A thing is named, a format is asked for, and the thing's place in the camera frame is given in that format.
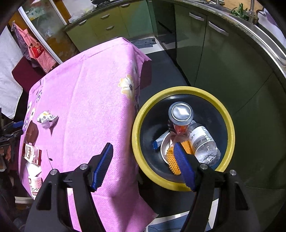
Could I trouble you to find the red white carton box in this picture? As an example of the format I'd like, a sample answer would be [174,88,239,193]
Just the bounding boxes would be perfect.
[22,143,42,166]

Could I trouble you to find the red soda can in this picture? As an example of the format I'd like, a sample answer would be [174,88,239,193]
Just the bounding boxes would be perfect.
[168,102,193,134]

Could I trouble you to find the white supplement bottle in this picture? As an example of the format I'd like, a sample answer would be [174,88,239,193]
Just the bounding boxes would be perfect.
[28,176,42,199]

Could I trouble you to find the white paper napkin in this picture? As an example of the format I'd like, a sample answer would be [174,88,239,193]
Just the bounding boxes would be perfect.
[26,162,42,177]

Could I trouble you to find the blue white tube wrapper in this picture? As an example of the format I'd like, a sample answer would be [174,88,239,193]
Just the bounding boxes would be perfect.
[152,131,170,151]

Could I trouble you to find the brown plastic food tray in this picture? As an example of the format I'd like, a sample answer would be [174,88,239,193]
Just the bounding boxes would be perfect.
[26,120,39,145]

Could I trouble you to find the glass sliding door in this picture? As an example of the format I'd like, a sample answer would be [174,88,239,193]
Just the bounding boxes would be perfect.
[18,0,79,64]

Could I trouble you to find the yellow rimmed black trash bin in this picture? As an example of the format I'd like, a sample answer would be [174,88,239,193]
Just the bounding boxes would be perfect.
[131,85,236,192]

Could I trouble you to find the dark green counter cabinets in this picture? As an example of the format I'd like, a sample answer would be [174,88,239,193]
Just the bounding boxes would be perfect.
[147,1,285,190]

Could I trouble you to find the white hanging curtain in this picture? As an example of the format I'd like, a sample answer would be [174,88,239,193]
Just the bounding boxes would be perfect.
[0,27,23,119]

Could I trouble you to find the white snack wrapper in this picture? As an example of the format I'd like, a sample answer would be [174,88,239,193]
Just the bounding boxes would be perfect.
[37,111,59,129]

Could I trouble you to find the orange noodle packaging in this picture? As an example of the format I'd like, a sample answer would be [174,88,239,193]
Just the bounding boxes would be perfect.
[166,141,194,175]

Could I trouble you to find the pink hanging apron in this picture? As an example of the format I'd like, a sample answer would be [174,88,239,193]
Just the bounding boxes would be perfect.
[11,21,57,74]

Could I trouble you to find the dark red chair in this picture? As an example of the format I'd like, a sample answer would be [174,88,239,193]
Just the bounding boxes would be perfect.
[12,57,46,94]

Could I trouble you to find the red instant noodle bucket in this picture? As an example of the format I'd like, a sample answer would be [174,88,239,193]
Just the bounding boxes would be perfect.
[159,132,176,164]

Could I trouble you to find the clear plastic water bottle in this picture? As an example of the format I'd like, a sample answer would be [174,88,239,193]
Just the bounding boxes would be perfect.
[189,120,221,166]

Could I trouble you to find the green plant by sink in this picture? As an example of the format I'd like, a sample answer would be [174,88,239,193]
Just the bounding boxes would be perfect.
[230,3,249,21]

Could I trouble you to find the green lower cabinets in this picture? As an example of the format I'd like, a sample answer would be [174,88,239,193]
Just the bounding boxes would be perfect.
[65,1,154,52]

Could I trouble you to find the pink floral tablecloth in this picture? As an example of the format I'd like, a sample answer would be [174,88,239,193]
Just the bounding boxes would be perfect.
[24,38,156,231]

